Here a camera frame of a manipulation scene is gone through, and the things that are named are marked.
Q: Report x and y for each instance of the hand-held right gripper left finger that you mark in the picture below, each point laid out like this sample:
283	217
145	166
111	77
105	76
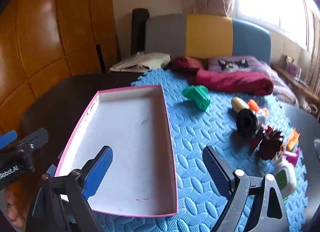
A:
98	172

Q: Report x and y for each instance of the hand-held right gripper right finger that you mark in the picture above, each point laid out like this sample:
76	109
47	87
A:
216	172

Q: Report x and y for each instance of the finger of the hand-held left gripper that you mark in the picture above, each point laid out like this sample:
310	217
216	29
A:
36	137
8	137

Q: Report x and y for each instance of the red metal capsule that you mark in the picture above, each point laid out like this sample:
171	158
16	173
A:
255	144

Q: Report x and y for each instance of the pink cardboard box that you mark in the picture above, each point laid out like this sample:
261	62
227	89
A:
130	134

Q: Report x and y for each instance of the brown massage comb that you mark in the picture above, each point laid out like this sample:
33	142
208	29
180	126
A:
271	147

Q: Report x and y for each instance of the white green toy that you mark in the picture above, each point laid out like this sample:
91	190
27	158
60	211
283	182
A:
285	177

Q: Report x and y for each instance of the green plastic toy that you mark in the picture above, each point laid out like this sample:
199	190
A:
197	97

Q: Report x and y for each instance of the magenta plastic toy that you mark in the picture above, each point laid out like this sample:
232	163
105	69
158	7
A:
292	157

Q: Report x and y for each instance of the orange plastic toy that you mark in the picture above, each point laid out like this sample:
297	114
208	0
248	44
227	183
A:
292	139

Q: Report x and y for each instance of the person's left hand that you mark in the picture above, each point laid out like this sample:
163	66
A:
15	209

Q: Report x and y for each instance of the blue foam mat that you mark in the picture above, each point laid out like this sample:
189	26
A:
195	127

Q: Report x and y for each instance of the clear jar with black lid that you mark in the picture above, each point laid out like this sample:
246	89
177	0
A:
246	123

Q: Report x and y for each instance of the yellow egg-shaped toy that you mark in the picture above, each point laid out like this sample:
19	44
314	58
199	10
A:
238	103

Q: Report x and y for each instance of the orange plastic blocks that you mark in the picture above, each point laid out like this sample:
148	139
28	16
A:
252	103

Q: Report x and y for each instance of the dark red blanket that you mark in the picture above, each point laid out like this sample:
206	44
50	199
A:
232	82

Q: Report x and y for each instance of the wooden wardrobe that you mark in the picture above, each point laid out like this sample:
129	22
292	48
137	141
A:
50	34

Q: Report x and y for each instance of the black round cushion plug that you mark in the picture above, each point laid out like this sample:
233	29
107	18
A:
317	147

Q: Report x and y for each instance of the purple cat print pillow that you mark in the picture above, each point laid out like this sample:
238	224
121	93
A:
230	64

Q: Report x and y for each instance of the pink duvet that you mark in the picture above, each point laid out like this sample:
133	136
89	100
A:
277	82

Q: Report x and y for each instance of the rust red cushion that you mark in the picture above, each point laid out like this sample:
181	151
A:
186	63

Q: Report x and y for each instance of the wooden side table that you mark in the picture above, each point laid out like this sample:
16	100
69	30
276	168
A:
297	84

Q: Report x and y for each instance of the purple storage box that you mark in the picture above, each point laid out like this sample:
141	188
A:
292	67

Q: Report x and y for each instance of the grey yellow blue headboard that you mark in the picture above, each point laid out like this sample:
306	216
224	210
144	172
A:
207	34

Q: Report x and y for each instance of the window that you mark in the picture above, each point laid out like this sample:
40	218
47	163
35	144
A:
270	0

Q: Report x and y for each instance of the white metal frame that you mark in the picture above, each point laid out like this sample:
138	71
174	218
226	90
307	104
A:
311	108

